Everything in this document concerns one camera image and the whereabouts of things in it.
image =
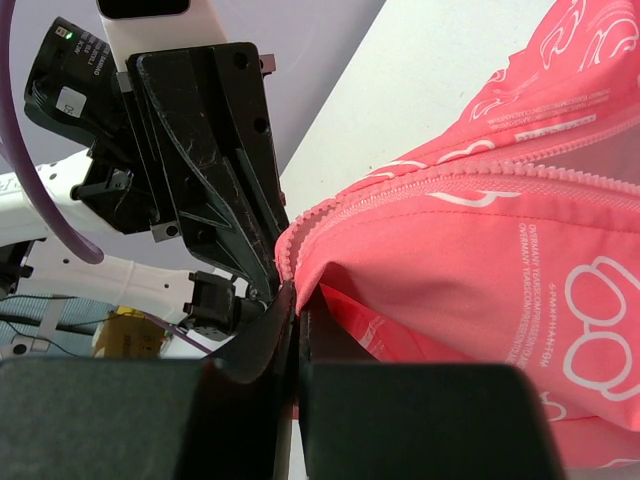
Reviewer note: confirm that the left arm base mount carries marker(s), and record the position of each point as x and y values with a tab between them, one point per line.
215	311

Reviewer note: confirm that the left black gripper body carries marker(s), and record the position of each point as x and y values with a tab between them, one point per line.
73	91

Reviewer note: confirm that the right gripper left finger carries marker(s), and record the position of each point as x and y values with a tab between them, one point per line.
226	416

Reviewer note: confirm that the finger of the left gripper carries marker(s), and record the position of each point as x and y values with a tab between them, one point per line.
175	91
247	131

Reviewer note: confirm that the pink hooded kids jacket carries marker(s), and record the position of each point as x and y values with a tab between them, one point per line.
513	237

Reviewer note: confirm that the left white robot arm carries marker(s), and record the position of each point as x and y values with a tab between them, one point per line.
54	244

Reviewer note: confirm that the yellow box in background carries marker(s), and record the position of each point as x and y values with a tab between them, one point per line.
127	334

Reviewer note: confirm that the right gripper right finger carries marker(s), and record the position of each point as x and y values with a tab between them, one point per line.
363	419

